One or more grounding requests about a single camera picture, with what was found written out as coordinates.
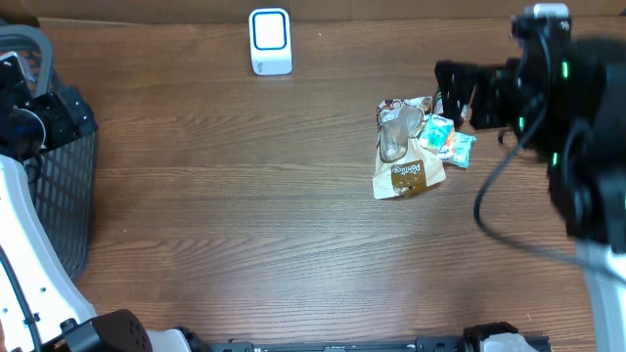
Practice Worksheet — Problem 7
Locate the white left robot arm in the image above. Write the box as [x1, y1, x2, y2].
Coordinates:
[1, 51, 192, 352]

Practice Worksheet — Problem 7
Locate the teal wet wipes pack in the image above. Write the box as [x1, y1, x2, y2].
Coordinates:
[447, 132, 476, 168]

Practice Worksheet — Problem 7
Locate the white barcode scanner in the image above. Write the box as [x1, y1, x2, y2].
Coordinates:
[248, 8, 292, 76]

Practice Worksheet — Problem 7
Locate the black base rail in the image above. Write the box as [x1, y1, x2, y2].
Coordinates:
[207, 322, 554, 352]

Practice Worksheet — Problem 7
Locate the beige brown snack bag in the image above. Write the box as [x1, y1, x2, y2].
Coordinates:
[372, 97, 446, 199]

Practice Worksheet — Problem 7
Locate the green lid seasoning jar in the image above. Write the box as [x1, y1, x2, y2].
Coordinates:
[432, 89, 444, 116]

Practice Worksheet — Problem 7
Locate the green tissue pack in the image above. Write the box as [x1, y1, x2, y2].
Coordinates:
[419, 113, 454, 154]

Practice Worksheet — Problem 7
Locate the grey plastic mesh basket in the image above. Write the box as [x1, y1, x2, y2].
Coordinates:
[1, 24, 98, 279]

